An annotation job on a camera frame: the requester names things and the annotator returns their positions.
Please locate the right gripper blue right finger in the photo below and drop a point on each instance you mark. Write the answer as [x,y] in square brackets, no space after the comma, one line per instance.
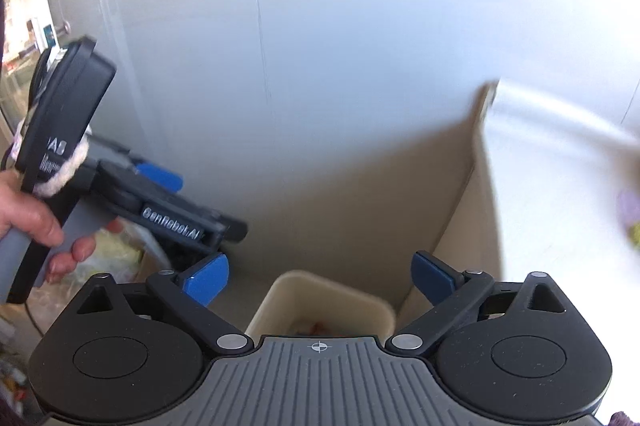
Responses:
[433,278]

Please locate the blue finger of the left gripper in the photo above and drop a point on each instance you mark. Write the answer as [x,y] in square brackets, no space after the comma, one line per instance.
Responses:
[169,180]

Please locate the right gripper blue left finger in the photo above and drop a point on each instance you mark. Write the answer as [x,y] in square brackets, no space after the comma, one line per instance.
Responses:
[204,281]

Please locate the cream plastic trash bin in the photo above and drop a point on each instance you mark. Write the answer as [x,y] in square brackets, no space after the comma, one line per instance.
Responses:
[300,303]

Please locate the person's left hand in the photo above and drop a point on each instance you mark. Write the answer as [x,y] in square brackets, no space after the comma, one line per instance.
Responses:
[22,212]

